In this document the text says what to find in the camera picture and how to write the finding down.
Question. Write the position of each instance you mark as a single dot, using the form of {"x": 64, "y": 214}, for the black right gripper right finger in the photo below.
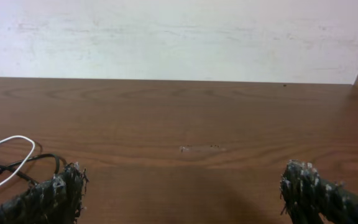
{"x": 308, "y": 198}

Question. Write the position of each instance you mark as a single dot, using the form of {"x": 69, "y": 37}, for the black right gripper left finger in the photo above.
{"x": 55, "y": 201}

